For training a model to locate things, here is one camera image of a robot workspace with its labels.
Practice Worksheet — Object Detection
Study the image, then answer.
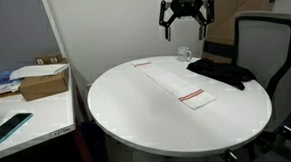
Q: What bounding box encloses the white paper envelope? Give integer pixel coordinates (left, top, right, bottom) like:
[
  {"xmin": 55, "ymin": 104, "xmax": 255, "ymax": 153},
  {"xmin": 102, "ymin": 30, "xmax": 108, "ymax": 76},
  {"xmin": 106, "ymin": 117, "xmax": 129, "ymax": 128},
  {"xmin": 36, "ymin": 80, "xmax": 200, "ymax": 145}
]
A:
[{"xmin": 8, "ymin": 63, "xmax": 70, "ymax": 81}]

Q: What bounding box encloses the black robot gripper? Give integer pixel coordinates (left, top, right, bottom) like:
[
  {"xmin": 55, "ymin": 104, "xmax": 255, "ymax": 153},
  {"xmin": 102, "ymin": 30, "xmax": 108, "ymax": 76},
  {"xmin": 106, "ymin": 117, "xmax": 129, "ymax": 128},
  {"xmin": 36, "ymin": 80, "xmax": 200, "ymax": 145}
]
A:
[{"xmin": 157, "ymin": 0, "xmax": 217, "ymax": 43}]

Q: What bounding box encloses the white office desk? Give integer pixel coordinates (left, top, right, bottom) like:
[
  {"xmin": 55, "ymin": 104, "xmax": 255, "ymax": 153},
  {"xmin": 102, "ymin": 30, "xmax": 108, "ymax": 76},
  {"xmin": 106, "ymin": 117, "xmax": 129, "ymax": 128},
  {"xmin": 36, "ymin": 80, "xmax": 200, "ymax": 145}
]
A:
[{"xmin": 0, "ymin": 63, "xmax": 79, "ymax": 162}]

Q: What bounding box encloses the brown cardboard box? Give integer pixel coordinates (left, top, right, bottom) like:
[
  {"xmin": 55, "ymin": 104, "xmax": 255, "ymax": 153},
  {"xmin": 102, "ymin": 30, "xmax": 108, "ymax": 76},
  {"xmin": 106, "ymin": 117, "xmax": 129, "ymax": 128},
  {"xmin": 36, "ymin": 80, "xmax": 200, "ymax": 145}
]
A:
[{"xmin": 18, "ymin": 66, "xmax": 71, "ymax": 103}]

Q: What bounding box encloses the blue flat packet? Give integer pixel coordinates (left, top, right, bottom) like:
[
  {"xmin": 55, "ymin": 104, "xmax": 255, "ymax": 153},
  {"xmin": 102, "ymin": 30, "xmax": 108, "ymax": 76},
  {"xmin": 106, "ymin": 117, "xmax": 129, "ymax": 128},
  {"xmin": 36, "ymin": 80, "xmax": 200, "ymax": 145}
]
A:
[{"xmin": 0, "ymin": 69, "xmax": 19, "ymax": 86}]

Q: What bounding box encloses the white mug with dark print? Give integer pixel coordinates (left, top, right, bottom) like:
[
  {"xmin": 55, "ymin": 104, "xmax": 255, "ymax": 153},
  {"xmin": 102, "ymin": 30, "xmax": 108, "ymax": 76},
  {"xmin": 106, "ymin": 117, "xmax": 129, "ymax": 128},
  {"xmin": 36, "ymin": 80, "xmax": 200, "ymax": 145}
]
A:
[{"xmin": 176, "ymin": 46, "xmax": 193, "ymax": 63}]

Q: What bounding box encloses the grey mesh office chair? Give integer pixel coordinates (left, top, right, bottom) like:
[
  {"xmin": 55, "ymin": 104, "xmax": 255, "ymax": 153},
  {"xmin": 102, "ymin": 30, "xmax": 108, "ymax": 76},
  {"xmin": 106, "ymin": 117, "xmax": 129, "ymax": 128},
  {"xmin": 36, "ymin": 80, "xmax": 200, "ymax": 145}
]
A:
[{"xmin": 215, "ymin": 8, "xmax": 291, "ymax": 162}]

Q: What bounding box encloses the grey-blue desk partition panel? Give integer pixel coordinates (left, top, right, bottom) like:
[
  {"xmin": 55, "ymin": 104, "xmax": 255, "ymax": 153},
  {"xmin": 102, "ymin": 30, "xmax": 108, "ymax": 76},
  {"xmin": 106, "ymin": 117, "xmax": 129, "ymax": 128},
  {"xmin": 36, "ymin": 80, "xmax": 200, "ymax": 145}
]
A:
[{"xmin": 0, "ymin": 0, "xmax": 69, "ymax": 78}]

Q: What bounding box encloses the black crumpled cloth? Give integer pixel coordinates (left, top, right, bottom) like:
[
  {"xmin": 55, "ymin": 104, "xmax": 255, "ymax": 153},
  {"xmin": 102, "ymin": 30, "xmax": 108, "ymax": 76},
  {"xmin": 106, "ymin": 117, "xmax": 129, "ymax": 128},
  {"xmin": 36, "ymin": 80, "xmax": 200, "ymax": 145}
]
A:
[{"xmin": 185, "ymin": 54, "xmax": 258, "ymax": 94}]

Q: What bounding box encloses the dark red bar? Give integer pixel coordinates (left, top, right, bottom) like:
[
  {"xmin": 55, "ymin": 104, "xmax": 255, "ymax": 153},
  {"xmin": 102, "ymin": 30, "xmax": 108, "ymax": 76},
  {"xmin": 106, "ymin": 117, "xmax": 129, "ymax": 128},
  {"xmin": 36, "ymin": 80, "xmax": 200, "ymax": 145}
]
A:
[{"xmin": 72, "ymin": 127, "xmax": 98, "ymax": 162}]

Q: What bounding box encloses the smartphone in teal case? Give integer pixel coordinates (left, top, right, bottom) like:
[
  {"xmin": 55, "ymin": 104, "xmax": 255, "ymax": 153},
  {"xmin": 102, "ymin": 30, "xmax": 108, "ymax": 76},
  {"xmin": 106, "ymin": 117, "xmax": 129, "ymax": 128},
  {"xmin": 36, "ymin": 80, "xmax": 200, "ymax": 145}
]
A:
[{"xmin": 0, "ymin": 112, "xmax": 36, "ymax": 145}]

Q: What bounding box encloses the tall brown cardboard sheet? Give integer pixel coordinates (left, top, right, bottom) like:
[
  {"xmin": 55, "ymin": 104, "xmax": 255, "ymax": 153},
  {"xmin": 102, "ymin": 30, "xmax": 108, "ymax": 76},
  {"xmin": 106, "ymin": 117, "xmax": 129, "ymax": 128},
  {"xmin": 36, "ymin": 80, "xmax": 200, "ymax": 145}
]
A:
[{"xmin": 198, "ymin": 0, "xmax": 286, "ymax": 66}]

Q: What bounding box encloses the white towel with red stripes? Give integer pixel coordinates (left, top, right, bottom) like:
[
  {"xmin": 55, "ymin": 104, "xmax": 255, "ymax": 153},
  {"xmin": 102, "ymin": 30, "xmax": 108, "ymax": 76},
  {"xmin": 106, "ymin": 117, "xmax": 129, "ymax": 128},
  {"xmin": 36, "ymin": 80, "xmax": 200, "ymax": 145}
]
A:
[{"xmin": 131, "ymin": 55, "xmax": 218, "ymax": 115}]

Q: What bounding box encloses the small labelled cardboard box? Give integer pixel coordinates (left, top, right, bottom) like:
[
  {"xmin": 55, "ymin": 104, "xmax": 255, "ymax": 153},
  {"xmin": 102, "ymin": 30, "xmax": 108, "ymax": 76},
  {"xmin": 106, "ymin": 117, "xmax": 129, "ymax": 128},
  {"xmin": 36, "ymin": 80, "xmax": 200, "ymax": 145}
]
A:
[{"xmin": 34, "ymin": 52, "xmax": 69, "ymax": 67}]

